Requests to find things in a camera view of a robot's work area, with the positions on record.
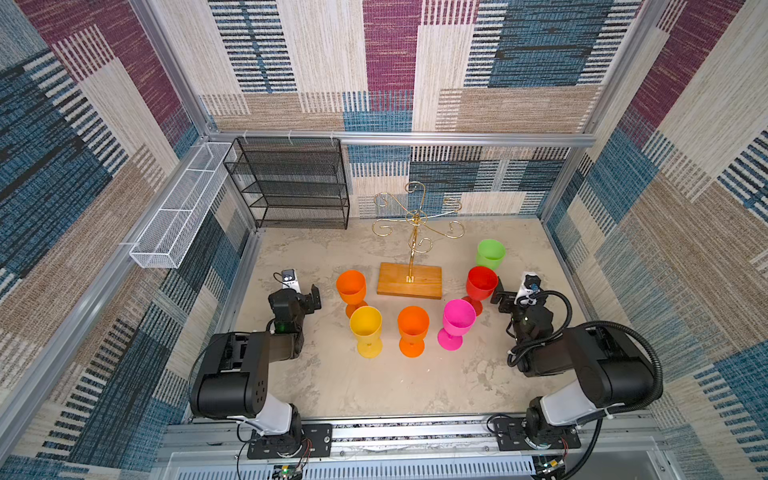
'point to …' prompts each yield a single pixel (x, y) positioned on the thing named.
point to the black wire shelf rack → (292, 182)
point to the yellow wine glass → (366, 323)
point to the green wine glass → (490, 253)
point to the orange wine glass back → (351, 286)
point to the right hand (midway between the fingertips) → (514, 281)
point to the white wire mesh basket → (168, 237)
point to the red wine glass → (481, 283)
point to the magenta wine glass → (459, 316)
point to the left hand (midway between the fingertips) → (297, 283)
